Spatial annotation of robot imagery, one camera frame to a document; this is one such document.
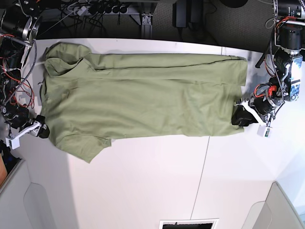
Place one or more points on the black box under table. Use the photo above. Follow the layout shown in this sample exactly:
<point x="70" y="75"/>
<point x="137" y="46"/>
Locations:
<point x="187" y="11"/>

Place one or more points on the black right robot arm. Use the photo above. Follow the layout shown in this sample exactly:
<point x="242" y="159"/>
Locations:
<point x="19" y="26"/>

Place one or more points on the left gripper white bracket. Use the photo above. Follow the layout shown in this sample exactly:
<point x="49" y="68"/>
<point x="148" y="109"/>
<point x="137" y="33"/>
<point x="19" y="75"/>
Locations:
<point x="256" y="110"/>

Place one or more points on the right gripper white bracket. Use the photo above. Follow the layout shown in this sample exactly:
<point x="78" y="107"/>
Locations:
<point x="36" y="127"/>

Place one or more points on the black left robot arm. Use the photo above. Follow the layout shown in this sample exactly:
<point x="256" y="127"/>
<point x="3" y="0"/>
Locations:
<point x="286" y="51"/>

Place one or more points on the green t-shirt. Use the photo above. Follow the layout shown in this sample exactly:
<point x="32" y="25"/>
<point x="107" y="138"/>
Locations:
<point x="90" y="99"/>

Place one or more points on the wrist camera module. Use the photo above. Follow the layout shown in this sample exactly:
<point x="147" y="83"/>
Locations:
<point x="13" y="143"/>
<point x="264" y="131"/>

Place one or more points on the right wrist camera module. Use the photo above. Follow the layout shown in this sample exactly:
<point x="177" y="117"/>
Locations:
<point x="13" y="143"/>

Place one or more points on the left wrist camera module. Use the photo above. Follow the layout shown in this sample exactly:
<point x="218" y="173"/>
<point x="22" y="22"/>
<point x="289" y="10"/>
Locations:
<point x="264" y="131"/>

